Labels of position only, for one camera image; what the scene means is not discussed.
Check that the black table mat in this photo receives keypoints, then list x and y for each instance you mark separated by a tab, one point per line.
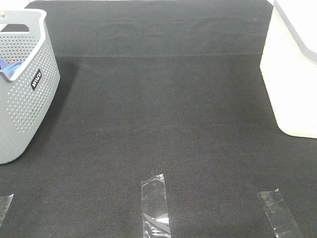
158	87

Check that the clear tape strip centre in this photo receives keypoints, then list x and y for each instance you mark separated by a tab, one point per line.
154	208

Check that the clear tape strip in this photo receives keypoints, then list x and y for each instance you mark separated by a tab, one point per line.
154	208
279	215
5	202

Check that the grey perforated laundry basket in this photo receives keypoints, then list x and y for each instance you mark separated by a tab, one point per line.
26	96

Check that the white plastic basket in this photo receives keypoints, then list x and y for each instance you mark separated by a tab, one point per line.
289	66

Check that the blue cloth in basket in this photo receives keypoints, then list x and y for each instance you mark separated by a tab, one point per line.
9	68

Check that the clear tape strip right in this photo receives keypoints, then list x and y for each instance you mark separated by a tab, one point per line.
279	215

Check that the clear tape strip left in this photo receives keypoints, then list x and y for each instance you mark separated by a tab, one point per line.
5	202

